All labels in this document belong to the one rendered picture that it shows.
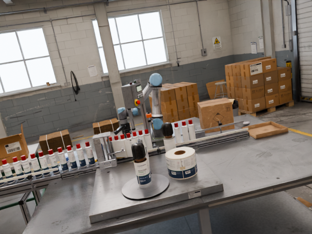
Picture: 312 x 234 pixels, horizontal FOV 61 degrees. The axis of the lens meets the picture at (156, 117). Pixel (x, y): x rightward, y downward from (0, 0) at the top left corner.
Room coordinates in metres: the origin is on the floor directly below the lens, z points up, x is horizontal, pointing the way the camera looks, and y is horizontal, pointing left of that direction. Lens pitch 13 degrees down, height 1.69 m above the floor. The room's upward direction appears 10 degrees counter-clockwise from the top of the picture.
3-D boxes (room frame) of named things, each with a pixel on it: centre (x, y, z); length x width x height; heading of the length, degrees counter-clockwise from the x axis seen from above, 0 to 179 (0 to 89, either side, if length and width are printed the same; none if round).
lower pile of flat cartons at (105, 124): (6.57, 1.31, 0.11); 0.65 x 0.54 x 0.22; 103
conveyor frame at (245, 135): (2.16, 0.04, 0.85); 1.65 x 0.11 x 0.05; 96
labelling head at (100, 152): (2.03, 0.45, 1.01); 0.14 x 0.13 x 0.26; 96
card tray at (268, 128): (2.28, -0.95, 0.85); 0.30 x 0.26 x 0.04; 96
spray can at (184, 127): (2.20, -0.23, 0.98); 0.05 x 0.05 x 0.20
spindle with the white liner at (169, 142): (1.89, -0.07, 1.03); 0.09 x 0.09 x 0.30
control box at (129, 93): (2.24, 0.16, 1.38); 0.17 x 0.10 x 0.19; 151
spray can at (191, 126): (2.20, -0.29, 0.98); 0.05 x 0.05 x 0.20
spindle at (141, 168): (1.55, 0.15, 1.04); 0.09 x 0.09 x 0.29
